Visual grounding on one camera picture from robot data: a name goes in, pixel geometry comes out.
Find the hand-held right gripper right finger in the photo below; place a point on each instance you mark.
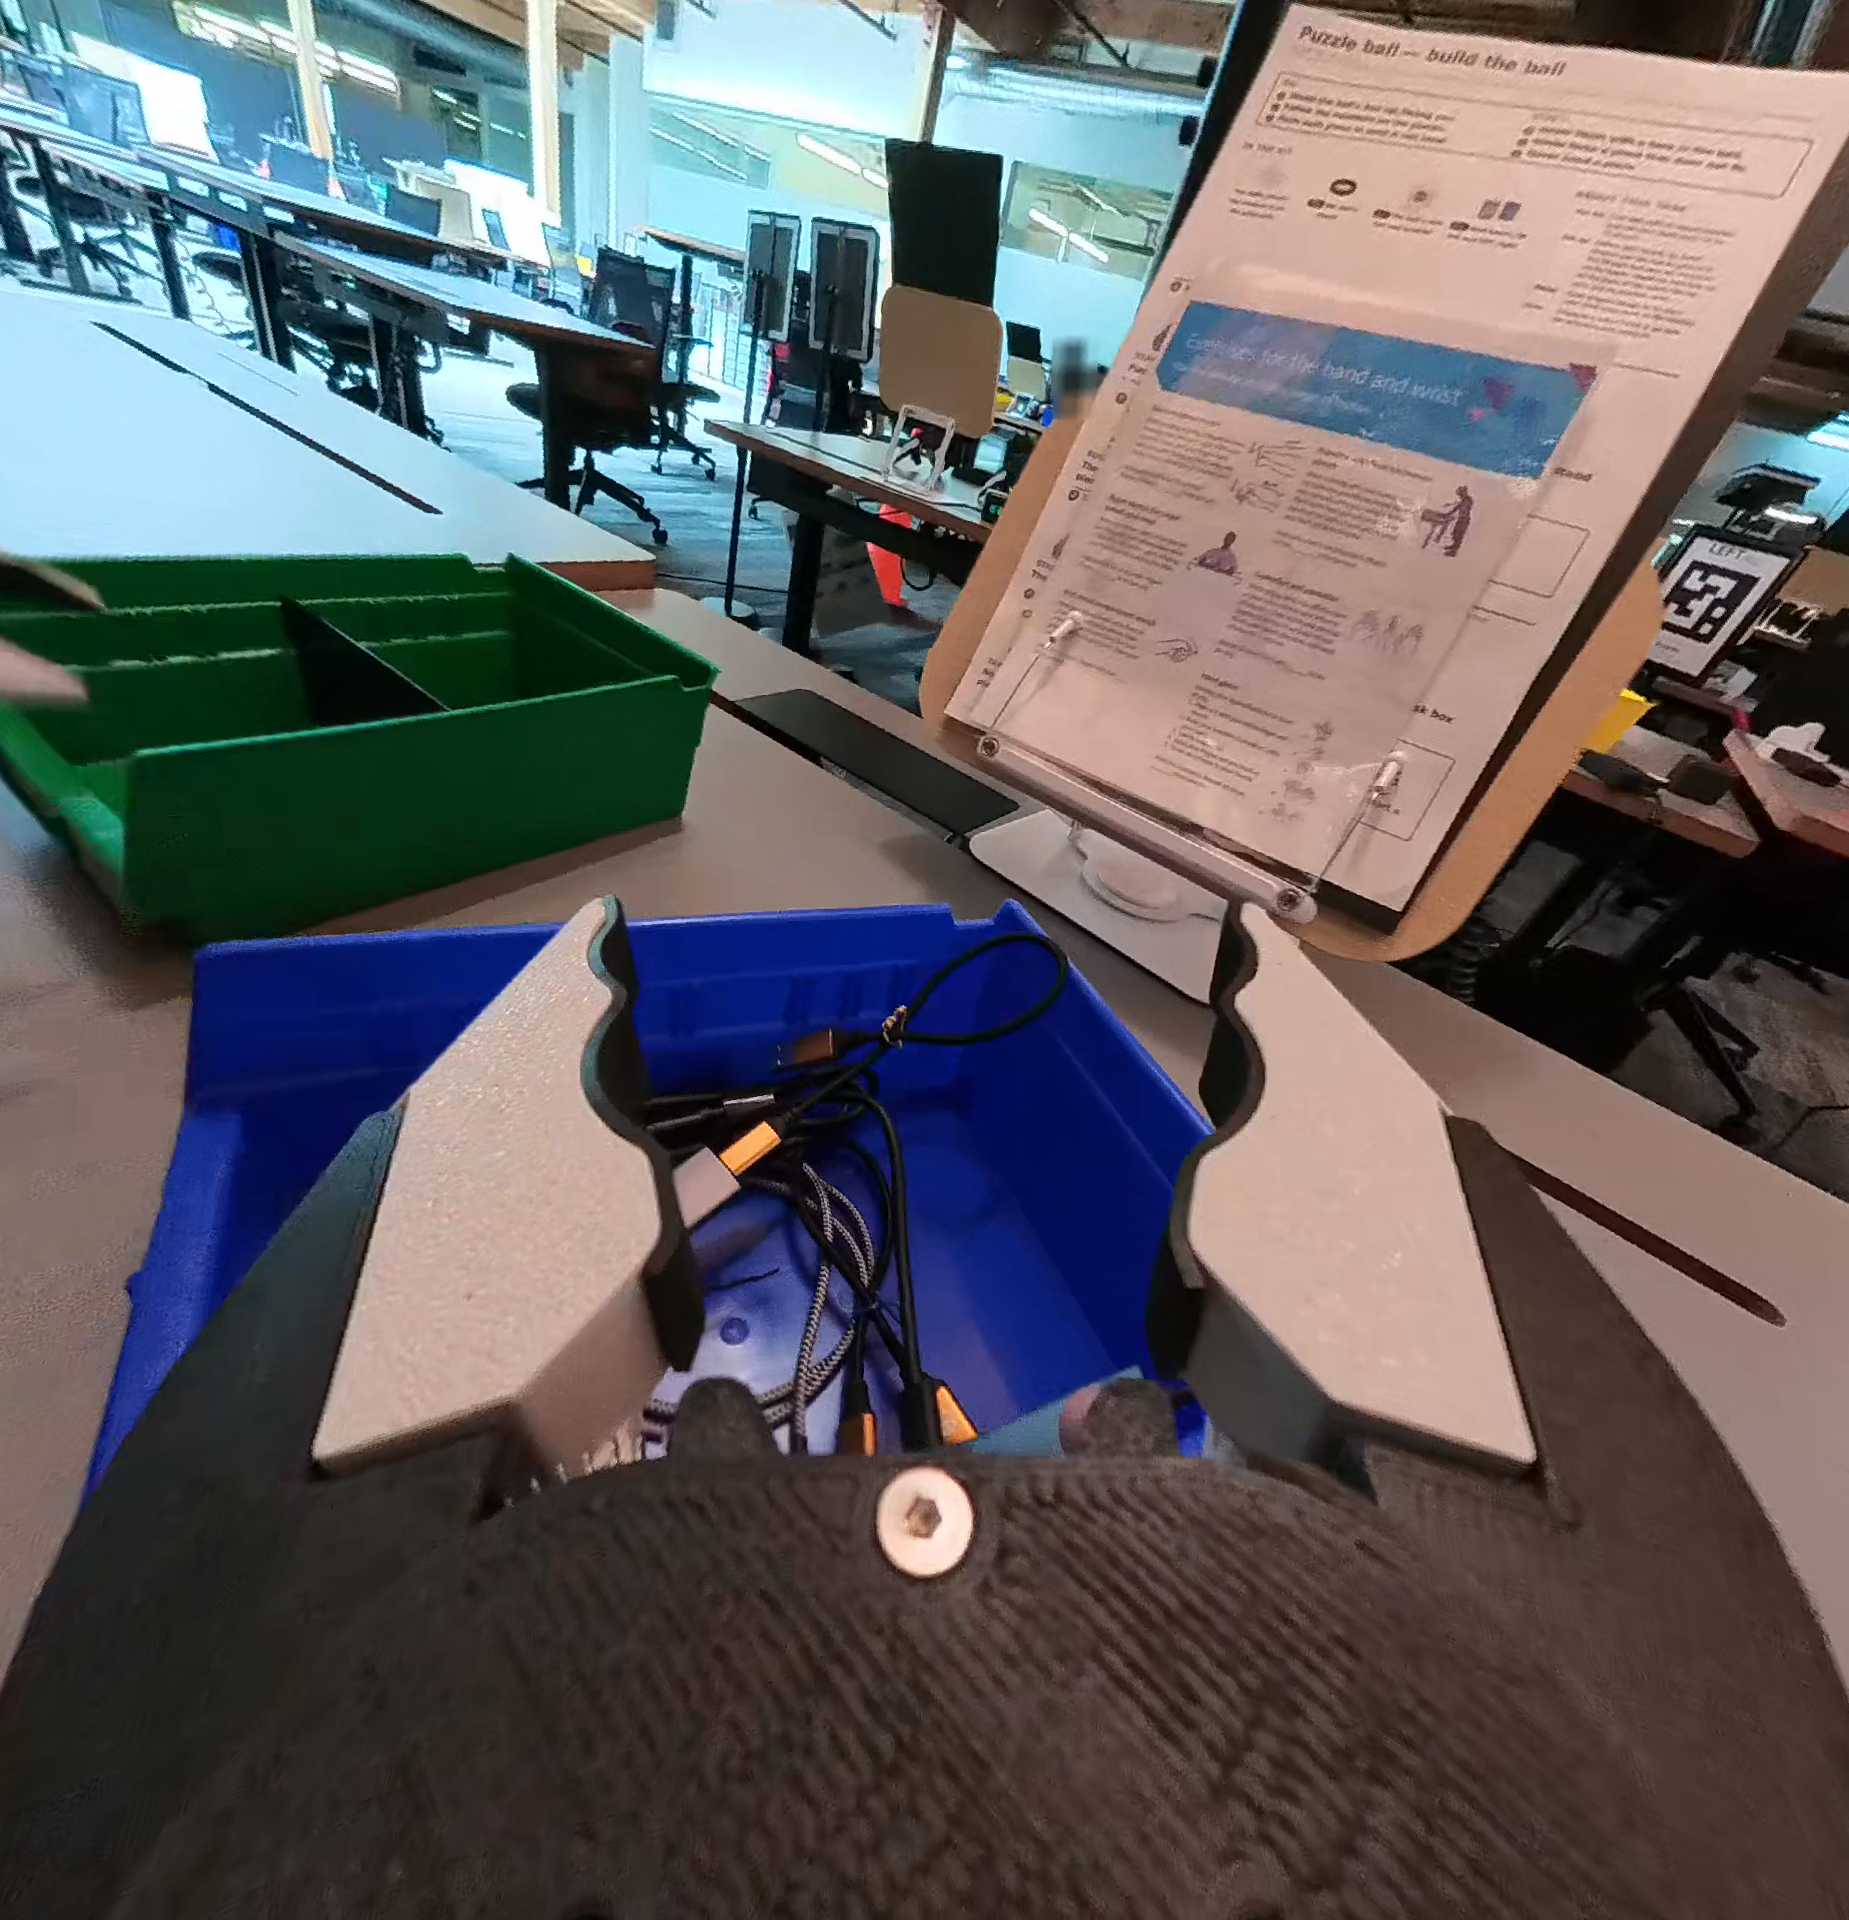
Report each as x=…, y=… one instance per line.
x=1342, y=1231

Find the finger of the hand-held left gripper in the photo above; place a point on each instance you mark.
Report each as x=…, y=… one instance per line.
x=16, y=670
x=24, y=579

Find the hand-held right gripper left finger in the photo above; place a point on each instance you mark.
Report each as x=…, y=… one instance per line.
x=491, y=1198

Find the blue plastic bin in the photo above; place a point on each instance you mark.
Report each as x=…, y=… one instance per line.
x=339, y=1034

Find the green divided plastic bin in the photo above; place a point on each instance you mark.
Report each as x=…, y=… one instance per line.
x=417, y=806

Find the grey desk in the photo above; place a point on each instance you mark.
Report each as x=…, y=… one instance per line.
x=55, y=1198

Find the black desk slot cover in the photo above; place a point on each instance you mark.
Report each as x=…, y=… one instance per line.
x=879, y=765

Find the background wooden desk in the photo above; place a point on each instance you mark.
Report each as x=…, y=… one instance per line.
x=803, y=460

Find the grey neighbouring table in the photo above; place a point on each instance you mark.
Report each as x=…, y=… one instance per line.
x=189, y=448

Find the instruction sheet on stand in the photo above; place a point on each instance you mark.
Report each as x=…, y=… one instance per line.
x=1552, y=780

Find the yellow plastic bin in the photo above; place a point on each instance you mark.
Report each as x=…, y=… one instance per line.
x=1621, y=718

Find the blue banner printed sheet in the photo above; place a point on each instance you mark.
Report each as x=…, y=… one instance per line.
x=1314, y=600

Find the black office chair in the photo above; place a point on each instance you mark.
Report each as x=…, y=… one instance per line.
x=619, y=315

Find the black white marker board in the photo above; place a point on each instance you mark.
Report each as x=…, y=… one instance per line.
x=1719, y=600

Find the orange cone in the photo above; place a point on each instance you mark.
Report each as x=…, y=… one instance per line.
x=889, y=579

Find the dark upright monitor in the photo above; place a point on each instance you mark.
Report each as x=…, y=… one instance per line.
x=844, y=281
x=774, y=276

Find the beige upright board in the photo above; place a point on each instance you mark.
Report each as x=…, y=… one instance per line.
x=937, y=354

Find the black upright panel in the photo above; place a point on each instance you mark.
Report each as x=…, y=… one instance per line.
x=937, y=208

